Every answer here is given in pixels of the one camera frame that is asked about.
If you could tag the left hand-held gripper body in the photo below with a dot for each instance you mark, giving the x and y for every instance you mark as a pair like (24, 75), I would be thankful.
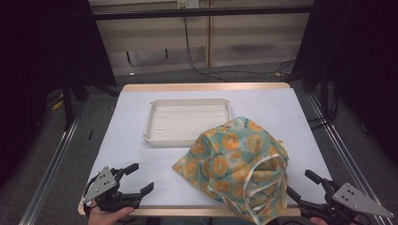
(109, 197)

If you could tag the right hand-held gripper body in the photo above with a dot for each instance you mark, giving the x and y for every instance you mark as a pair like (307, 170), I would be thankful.
(344, 206)

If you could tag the fruit print cloth bag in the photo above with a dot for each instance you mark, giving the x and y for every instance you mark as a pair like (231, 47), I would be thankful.
(237, 162)

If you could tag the white plastic tray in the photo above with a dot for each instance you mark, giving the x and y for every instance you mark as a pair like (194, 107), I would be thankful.
(184, 122)

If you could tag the person's left hand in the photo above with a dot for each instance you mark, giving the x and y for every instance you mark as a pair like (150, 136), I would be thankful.
(106, 217)

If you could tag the person's right hand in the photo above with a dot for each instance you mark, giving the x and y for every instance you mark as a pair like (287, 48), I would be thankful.
(316, 221)

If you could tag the black metal stand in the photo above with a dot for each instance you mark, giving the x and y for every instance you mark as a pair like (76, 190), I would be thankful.
(68, 103)

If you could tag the black curtain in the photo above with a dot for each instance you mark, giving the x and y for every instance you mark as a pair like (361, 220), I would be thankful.
(359, 62)
(37, 56)

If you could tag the beige wooden cabinet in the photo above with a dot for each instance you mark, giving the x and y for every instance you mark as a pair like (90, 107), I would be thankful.
(250, 40)

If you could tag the black horizontal metal bar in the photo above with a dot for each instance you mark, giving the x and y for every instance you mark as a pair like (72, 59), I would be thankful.
(200, 12)

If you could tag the aluminium floor rail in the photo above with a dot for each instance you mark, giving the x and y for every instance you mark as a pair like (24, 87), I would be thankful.
(47, 178)
(347, 150)

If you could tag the white wall outlet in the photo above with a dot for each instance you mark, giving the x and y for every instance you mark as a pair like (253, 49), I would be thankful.
(187, 3)

